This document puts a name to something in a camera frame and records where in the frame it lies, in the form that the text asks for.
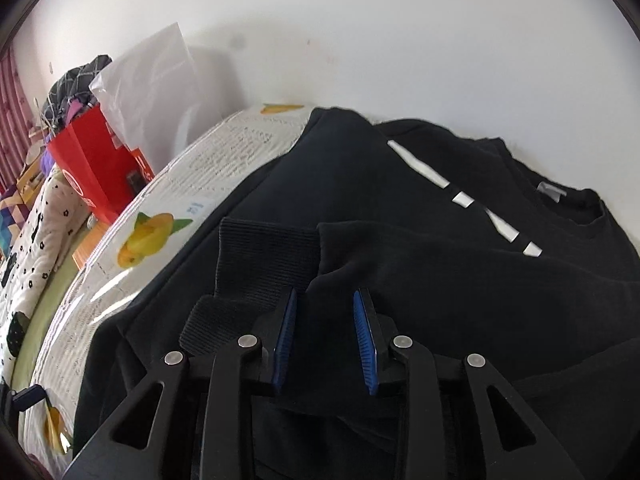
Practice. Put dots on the black sweater with white stripes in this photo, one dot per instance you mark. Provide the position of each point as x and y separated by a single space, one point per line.
400 220

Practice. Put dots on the red paper bag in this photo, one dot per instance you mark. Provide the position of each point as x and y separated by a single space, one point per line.
95 160

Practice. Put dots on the dark plaid clothes pile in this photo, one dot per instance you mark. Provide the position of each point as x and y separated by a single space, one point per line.
70 87

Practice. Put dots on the pale green mat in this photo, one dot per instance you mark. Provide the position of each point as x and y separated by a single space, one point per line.
45 310

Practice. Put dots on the purple bag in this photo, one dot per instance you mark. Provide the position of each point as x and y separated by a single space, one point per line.
46 161

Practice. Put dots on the colourful patchwork cloth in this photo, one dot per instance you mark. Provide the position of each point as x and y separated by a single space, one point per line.
10 220

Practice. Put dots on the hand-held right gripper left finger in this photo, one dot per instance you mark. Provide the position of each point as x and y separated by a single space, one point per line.
285 340

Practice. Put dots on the fruit print bed sheet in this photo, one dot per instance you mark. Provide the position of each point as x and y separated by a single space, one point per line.
225 155

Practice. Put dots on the pink striped curtain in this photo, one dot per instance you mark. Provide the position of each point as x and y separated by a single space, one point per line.
12 125

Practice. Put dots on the white plastic bag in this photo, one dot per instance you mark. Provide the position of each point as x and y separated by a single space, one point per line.
150 85

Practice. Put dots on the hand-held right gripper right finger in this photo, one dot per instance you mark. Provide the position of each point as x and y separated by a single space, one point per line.
363 340

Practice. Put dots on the white polka dot quilt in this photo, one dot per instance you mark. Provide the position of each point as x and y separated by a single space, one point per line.
45 230

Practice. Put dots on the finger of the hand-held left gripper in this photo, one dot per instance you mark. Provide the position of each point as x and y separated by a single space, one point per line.
29 396

